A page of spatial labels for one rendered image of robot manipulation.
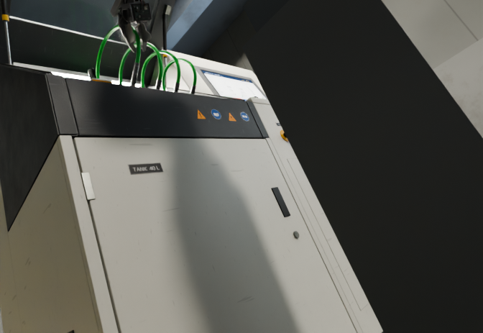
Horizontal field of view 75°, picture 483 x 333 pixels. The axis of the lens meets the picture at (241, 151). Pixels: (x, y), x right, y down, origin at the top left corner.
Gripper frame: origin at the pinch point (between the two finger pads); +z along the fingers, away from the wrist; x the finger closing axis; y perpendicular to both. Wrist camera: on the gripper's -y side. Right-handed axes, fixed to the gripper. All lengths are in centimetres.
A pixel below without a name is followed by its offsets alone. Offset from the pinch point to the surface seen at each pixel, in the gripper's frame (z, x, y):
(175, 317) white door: 46, -37, 65
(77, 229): 28, -45, 50
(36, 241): 40, -50, 25
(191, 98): 15.2, 0.4, 27.3
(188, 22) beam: -10, 170, -200
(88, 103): 9.2, -31.3, 31.6
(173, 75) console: 16.3, 30.8, -28.6
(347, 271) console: 73, 21, 71
